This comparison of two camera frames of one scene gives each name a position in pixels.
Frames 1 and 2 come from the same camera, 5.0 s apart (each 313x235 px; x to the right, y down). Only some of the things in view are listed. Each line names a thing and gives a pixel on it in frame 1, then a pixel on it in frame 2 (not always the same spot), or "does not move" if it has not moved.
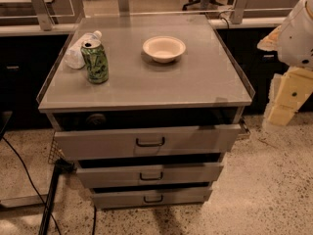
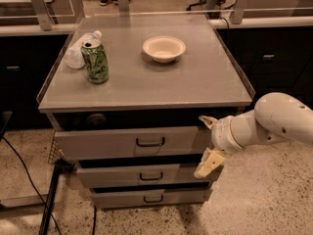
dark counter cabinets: (26, 63) does not move
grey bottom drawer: (107, 198) does not move
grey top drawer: (212, 139) does not move
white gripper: (295, 38) -> (220, 135)
